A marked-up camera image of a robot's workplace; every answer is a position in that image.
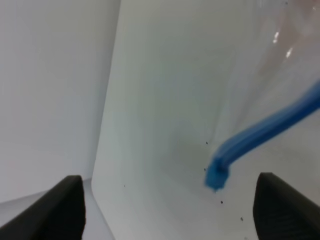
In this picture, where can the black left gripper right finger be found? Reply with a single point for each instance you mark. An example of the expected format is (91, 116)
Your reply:
(280, 212)

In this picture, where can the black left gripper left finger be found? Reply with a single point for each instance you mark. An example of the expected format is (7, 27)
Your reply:
(58, 215)

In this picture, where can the clear plastic zip bag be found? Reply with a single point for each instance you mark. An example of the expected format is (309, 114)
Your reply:
(270, 116)

